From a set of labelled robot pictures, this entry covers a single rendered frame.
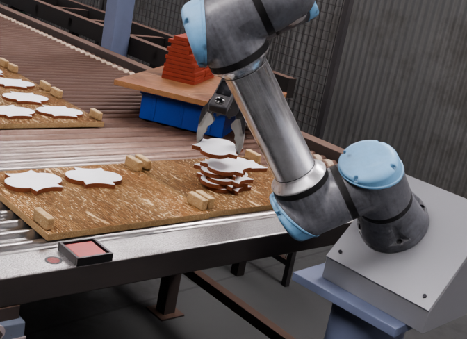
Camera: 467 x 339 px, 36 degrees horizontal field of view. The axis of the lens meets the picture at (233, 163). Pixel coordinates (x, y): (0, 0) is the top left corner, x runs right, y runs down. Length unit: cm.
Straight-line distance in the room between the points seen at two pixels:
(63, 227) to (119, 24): 222
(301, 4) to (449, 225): 58
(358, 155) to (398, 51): 354
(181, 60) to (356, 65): 269
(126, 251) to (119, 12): 226
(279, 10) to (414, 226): 55
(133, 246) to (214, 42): 46
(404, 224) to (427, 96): 335
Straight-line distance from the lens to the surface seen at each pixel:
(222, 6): 124
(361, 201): 141
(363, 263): 155
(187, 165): 197
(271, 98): 131
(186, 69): 256
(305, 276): 159
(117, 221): 152
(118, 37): 359
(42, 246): 142
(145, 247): 147
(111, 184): 170
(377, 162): 140
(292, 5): 125
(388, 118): 497
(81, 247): 140
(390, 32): 498
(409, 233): 152
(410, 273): 152
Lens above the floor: 151
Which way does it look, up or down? 16 degrees down
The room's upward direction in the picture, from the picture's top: 11 degrees clockwise
